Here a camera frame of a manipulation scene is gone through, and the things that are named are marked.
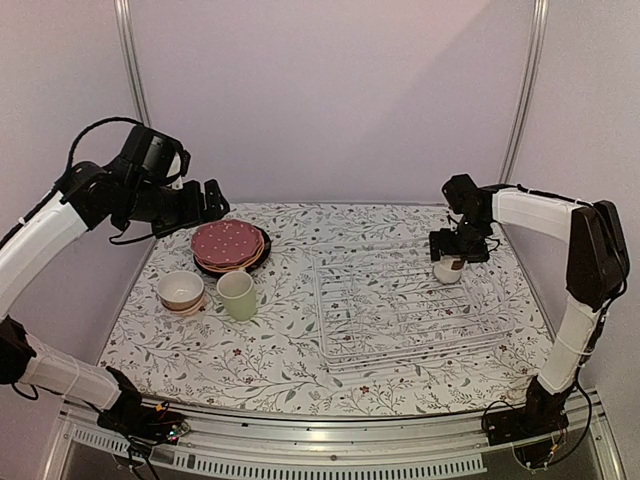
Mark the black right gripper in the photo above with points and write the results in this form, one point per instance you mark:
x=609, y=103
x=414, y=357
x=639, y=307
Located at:
x=479, y=254

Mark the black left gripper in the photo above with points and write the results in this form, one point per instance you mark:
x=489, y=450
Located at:
x=195, y=209

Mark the white brown cup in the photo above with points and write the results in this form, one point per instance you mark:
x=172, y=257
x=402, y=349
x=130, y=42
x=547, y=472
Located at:
x=448, y=270

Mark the maroon polka dot plate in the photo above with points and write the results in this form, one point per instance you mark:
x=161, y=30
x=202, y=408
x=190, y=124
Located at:
x=221, y=228

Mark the yellow polka dot plate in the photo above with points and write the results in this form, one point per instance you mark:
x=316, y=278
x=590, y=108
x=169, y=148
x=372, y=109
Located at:
x=235, y=267

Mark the light green mug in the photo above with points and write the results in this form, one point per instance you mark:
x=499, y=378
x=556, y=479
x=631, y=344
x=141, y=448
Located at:
x=236, y=290

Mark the beige ceramic bowl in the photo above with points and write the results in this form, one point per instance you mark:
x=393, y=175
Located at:
x=180, y=290

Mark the red patterned white bowl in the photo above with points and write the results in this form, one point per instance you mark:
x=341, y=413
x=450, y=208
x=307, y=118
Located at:
x=192, y=309

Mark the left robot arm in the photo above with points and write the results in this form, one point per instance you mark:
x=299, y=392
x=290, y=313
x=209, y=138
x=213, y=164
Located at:
x=80, y=201

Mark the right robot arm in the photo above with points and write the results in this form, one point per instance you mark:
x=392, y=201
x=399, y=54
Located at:
x=597, y=267

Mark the floral tablecloth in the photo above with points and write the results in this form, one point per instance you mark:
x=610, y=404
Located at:
x=272, y=362

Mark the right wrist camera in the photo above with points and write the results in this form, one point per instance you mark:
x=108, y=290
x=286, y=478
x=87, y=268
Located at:
x=458, y=190

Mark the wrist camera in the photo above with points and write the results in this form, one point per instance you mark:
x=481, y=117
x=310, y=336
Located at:
x=458, y=190
x=153, y=157

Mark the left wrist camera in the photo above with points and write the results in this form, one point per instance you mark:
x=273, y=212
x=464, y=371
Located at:
x=153, y=157

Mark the white wire dish rack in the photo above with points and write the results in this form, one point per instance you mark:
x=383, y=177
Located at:
x=379, y=302

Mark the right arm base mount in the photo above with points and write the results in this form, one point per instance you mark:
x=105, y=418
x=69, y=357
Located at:
x=519, y=423

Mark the aluminium front rail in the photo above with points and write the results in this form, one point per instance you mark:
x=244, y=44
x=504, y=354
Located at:
x=235, y=444

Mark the left aluminium frame post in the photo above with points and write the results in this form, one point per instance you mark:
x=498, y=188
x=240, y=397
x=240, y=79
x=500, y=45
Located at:
x=132, y=68

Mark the aluminium frame post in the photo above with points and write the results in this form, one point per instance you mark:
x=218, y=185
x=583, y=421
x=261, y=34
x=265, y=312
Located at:
x=132, y=68
x=527, y=88

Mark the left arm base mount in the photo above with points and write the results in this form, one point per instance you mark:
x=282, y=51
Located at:
x=153, y=425

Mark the right aluminium frame post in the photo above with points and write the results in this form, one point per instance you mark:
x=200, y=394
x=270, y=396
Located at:
x=527, y=88

